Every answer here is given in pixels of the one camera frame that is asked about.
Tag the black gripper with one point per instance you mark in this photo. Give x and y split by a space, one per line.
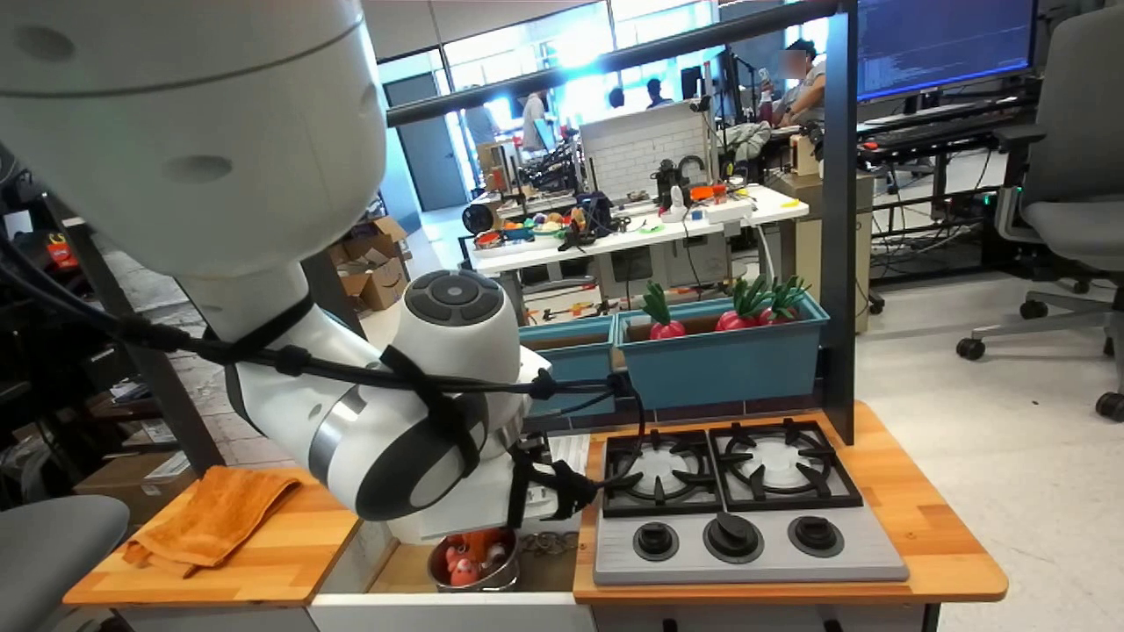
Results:
544 486

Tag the orange plush bear toy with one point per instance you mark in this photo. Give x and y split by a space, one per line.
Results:
483 543

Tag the pink plush bunny toy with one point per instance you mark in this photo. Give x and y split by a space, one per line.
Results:
463 570

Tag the orange terry towel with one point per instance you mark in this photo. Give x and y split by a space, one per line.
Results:
217 517

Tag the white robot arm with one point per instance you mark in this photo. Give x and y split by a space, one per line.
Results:
224 143

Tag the steel pot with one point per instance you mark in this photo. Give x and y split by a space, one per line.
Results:
497 572

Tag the white toy sink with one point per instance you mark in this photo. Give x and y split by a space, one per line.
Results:
382 584

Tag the left teal planter box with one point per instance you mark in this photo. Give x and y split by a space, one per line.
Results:
573 353

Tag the teal planter box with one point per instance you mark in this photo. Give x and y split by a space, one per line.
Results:
723 366
573 353

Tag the right teal planter box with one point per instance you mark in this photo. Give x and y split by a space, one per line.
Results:
723 366

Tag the white work table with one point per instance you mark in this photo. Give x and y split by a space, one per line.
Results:
643 230

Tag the toy stove top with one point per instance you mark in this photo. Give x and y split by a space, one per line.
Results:
734 503

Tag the cardboard box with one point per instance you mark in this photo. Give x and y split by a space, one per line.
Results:
374 263

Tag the seated person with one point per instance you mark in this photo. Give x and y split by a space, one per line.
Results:
801 103

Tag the computer monitor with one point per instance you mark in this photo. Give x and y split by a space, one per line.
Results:
935 43

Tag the grey office chair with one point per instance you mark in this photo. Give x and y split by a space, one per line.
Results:
1073 190

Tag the black metal frame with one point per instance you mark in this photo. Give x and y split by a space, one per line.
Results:
839 159

